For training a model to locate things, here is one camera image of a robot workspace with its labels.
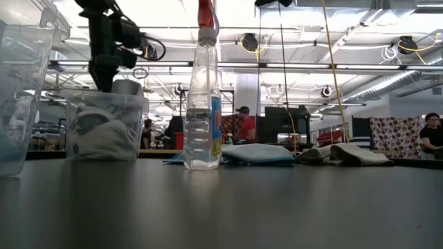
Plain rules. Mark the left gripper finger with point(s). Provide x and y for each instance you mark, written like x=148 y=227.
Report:
x=105 y=74

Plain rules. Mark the long ceiling light strip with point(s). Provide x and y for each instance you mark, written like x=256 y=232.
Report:
x=173 y=63

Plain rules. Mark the person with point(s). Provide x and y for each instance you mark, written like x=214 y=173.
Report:
x=431 y=136
x=147 y=133
x=247 y=128
x=171 y=133

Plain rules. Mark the clear spray bottle red nozzle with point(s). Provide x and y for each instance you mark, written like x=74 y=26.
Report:
x=202 y=138

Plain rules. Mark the red bin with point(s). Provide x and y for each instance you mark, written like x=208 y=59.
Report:
x=179 y=140

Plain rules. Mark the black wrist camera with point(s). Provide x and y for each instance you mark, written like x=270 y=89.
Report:
x=129 y=34

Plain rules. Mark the office desk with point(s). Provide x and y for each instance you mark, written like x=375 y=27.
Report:
x=159 y=151

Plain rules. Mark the clear plastic bin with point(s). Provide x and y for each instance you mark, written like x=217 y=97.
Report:
x=69 y=103
x=27 y=69

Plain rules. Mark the circle patterned cloth partition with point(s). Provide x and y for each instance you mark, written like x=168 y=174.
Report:
x=394 y=138

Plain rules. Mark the dark striped cloth panel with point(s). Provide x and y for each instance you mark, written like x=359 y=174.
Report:
x=360 y=131

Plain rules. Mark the red patterned cloth partition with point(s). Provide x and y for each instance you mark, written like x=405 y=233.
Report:
x=228 y=128

